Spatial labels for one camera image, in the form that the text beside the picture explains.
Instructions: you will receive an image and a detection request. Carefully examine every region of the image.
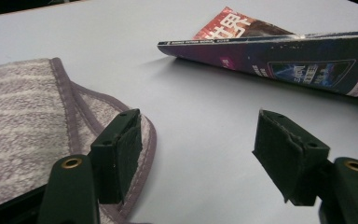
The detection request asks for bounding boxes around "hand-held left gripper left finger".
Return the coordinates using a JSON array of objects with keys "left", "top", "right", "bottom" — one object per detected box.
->
[{"left": 88, "top": 107, "right": 144, "bottom": 205}]

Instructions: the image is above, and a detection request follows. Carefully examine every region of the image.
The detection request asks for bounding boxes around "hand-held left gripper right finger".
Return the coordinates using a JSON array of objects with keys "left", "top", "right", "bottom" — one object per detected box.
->
[{"left": 252, "top": 108, "right": 332, "bottom": 207}]

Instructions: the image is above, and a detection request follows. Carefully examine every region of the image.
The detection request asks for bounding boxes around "striped towel with purple trim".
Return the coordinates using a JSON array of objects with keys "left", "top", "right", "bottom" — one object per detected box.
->
[{"left": 0, "top": 57, "right": 158, "bottom": 224}]

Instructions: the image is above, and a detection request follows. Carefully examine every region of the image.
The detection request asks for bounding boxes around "glossy colourful magazine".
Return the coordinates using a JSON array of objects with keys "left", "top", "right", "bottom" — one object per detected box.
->
[{"left": 157, "top": 6, "right": 358, "bottom": 103}]

